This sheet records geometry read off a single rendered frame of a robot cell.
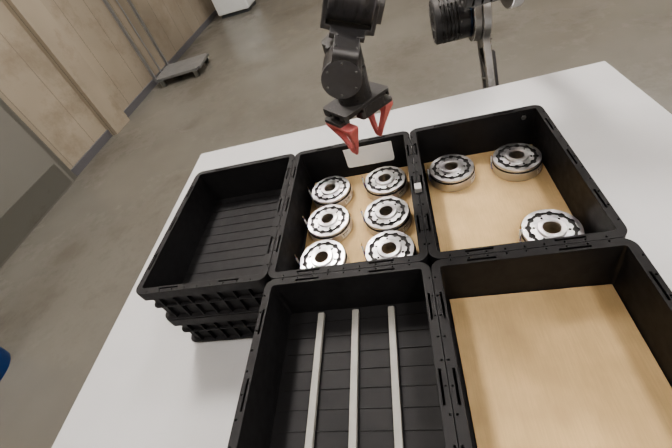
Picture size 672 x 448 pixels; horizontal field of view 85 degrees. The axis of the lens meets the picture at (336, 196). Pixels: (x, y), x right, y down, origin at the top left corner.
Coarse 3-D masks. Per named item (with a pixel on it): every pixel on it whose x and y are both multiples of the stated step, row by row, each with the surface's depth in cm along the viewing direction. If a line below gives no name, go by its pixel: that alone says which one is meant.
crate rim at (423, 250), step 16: (336, 144) 95; (288, 192) 86; (288, 208) 82; (416, 208) 71; (416, 224) 68; (272, 256) 72; (416, 256) 63; (272, 272) 69; (288, 272) 68; (304, 272) 67; (320, 272) 66
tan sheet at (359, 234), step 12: (348, 180) 99; (360, 180) 98; (408, 180) 92; (360, 192) 94; (408, 192) 89; (312, 204) 96; (348, 204) 92; (360, 204) 91; (408, 204) 86; (360, 216) 88; (360, 228) 85; (408, 228) 81; (312, 240) 86; (348, 240) 83; (360, 240) 82; (348, 252) 81; (360, 252) 80
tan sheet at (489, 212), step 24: (480, 168) 88; (432, 192) 87; (456, 192) 85; (480, 192) 83; (504, 192) 81; (528, 192) 79; (552, 192) 77; (456, 216) 80; (480, 216) 78; (504, 216) 76; (456, 240) 75; (480, 240) 74; (504, 240) 72
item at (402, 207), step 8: (376, 200) 86; (384, 200) 85; (392, 200) 85; (400, 200) 83; (368, 208) 84; (376, 208) 84; (400, 208) 82; (408, 208) 81; (368, 216) 83; (400, 216) 80; (368, 224) 81; (376, 224) 80; (384, 224) 80; (392, 224) 79; (400, 224) 79
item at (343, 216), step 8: (320, 208) 89; (328, 208) 89; (336, 208) 88; (344, 208) 87; (312, 216) 88; (344, 216) 85; (312, 224) 86; (336, 224) 84; (344, 224) 83; (312, 232) 84; (320, 232) 84; (328, 232) 82; (336, 232) 82
